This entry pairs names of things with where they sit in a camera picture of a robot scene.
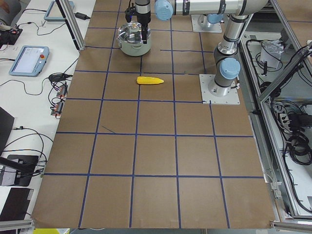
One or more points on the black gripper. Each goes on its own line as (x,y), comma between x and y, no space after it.
(142,17)

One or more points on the glass pot lid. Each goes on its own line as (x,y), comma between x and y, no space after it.
(130,32)

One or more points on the yellow corn cob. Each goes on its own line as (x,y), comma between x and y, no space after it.
(142,80)

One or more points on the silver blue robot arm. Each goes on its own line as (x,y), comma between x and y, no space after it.
(239,10)

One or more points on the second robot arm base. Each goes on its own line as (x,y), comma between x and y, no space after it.
(209,20)

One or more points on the white cooking pot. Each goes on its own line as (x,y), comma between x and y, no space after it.
(136,49)

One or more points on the black power adapter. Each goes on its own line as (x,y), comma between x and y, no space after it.
(81,16)

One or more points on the blue teach pendant far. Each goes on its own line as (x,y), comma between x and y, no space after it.
(53,13)

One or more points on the blue teach pendant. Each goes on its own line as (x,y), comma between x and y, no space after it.
(30,61)
(53,13)

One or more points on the small circuit board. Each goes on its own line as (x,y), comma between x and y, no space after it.
(62,91)
(56,109)

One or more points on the blue teach pendant near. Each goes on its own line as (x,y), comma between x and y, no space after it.
(30,61)

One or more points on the brown paper table cover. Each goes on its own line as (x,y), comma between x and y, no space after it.
(127,155)

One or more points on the black electronics box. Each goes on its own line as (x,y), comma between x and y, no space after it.
(9,37)

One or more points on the black laptop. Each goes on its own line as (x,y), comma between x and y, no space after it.
(6,125)

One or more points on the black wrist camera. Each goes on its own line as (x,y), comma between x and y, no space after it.
(129,12)

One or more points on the aluminium frame post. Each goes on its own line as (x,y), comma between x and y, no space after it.
(70,20)

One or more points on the diagonal aluminium frame beam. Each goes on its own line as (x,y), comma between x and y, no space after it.
(286,74)

